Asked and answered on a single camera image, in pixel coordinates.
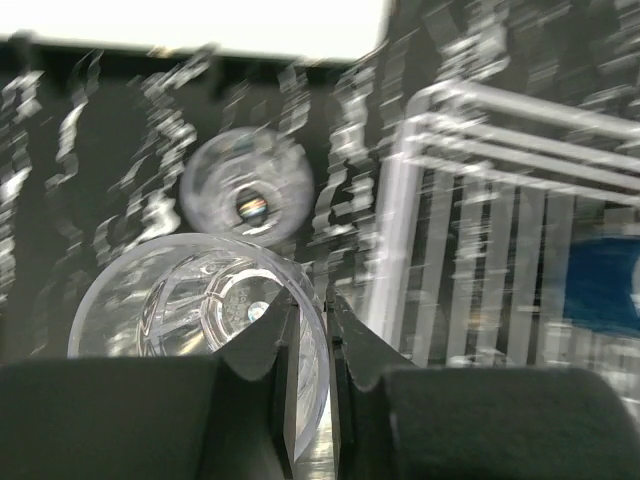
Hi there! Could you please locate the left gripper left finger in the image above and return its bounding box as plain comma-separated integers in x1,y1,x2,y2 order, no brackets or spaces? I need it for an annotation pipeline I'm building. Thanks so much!
1,292,295,479

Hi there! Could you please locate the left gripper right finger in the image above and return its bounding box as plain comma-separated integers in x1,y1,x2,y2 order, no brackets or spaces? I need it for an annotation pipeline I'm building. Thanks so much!
327,291,639,479

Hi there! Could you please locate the clear glass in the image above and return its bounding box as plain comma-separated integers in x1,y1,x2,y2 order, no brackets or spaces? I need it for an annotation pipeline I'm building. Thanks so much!
67,233,329,457
179,127,315,246

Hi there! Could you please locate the dark blue ribbed mug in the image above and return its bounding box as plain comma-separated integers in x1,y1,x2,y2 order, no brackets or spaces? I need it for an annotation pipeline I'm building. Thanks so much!
564,236,639,337

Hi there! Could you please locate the black marbled table mat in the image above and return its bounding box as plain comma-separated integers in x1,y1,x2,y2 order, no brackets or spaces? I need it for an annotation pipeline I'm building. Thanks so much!
1,1,639,361

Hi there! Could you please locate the white whiteboard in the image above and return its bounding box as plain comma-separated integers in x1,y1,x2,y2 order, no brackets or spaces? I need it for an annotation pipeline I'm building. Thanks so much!
1,0,391,62

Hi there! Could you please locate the white wire dish rack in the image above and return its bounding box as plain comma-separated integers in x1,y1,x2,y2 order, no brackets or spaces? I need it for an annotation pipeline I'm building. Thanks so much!
365,79,639,369

